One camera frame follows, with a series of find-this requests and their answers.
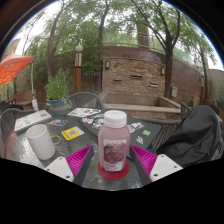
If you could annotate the wooden bench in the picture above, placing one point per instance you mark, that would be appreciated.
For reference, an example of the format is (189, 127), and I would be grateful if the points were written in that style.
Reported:
(23, 98)

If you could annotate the black laptop with stickers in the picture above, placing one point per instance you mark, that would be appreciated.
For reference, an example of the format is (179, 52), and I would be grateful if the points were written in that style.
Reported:
(146, 133)

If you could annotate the wooden lamp post white globe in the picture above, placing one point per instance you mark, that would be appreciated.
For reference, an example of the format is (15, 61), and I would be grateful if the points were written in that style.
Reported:
(202, 93)
(78, 76)

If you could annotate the white mug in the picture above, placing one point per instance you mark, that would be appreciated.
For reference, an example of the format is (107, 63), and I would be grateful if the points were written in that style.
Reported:
(40, 143)

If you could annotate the pink drink bottle white cap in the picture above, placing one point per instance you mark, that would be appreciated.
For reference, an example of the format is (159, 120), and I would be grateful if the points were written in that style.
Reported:
(114, 140)

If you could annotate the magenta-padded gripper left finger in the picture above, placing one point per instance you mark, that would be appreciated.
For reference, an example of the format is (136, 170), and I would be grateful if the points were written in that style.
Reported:
(60, 166)

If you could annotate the yellow card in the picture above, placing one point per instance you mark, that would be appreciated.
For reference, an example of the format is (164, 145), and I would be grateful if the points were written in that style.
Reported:
(72, 133)

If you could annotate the tree with slender trunk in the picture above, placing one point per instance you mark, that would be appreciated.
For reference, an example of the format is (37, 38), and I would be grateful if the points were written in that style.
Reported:
(50, 63)

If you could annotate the colourful sticker card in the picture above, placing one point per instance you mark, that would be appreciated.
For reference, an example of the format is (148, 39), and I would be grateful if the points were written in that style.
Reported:
(58, 122)

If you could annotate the green plant in teal pot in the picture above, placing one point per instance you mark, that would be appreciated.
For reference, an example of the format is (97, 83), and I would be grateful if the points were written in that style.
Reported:
(58, 86)

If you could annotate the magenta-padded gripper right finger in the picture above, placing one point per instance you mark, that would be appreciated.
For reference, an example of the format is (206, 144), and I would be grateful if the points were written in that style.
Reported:
(165, 165)

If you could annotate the orange patio umbrella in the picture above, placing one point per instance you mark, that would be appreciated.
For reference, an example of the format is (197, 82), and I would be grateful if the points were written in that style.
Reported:
(13, 66)

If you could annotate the black wall lamp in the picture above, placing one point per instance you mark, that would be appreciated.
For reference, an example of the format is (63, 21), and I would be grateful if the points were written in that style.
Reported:
(162, 71)
(107, 64)

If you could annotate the grey wall box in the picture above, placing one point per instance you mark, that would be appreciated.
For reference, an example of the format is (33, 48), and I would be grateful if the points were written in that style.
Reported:
(174, 92)

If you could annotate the white sticker sheet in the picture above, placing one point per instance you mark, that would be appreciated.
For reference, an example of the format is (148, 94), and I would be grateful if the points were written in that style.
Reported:
(83, 112)

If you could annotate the tree with dark trunk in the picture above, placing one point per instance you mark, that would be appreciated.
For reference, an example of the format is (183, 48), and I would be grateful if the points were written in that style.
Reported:
(168, 73)

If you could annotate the black jacket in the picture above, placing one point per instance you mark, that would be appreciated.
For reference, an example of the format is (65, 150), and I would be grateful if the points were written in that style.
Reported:
(193, 136)

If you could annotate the silver laptop with stickers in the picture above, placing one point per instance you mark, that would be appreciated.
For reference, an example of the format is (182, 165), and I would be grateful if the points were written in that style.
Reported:
(31, 120)

